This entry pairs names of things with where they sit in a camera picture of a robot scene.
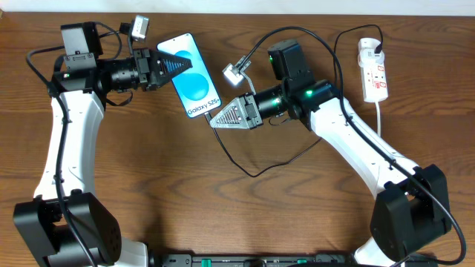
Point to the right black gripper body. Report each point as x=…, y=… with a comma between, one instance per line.
x=254, y=110

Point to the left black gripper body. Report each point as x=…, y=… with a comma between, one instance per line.
x=144, y=69

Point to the blue screen Galaxy smartphone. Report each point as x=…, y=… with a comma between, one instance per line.
x=194, y=86

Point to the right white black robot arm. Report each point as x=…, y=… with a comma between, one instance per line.
x=412, y=205

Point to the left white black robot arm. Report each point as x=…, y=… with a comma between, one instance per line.
x=65, y=224

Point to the white USB charger plug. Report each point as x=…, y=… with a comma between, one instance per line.
x=370, y=43

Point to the white power strip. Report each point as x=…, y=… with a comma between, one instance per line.
x=373, y=76

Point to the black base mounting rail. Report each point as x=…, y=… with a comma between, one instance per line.
x=187, y=260

